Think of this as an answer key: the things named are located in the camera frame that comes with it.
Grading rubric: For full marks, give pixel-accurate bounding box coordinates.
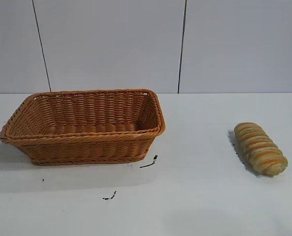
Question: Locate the long striped twisted bread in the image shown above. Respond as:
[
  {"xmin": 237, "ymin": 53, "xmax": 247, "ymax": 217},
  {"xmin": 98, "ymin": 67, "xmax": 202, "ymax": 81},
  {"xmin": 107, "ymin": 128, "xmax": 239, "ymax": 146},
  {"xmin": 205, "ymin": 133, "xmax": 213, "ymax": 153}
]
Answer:
[{"xmin": 234, "ymin": 122, "xmax": 289, "ymax": 177}]

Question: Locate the brown woven wicker basket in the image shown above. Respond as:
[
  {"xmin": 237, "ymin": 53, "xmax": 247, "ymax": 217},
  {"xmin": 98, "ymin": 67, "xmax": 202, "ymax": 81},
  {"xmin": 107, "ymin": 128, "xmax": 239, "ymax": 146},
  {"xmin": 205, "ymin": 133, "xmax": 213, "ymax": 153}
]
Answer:
[{"xmin": 0, "ymin": 88, "xmax": 167, "ymax": 166}]

